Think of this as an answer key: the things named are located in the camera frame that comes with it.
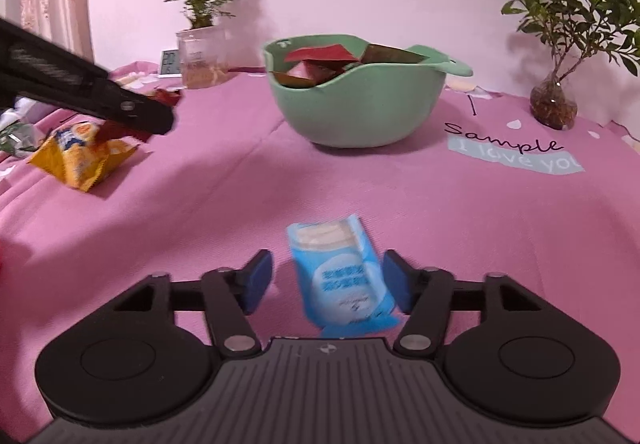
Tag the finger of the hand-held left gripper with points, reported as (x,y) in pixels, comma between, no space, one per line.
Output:
(145,113)

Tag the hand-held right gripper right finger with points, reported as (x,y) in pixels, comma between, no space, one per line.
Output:
(395,284)

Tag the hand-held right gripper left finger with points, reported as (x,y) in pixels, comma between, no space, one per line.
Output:
(257,279)

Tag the red zigzag edge packet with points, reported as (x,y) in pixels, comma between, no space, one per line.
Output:
(120,131)

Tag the light blue snack packet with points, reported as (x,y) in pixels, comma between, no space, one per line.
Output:
(340,274)

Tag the pink round snack packet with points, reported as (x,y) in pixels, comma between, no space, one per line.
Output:
(302,72)

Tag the green plastic bowl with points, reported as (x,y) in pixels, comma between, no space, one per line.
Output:
(360,108)

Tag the large dark red packet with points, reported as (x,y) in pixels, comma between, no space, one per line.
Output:
(320,53)

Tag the gold beige snack packet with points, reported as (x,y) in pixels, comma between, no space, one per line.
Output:
(387,55)

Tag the white digital clock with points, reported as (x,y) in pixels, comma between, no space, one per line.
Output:
(170,62)

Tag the white green plastic bag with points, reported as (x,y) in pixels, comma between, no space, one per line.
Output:
(20,138)

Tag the small-leaf plant in clear cup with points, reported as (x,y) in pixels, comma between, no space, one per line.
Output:
(200,58)

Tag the yellow chip bag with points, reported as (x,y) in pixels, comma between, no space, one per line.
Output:
(75,158)

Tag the pink printed tablecloth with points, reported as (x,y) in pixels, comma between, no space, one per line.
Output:
(450,204)

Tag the leafy plant in glass vase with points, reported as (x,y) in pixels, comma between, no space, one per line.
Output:
(552,106)

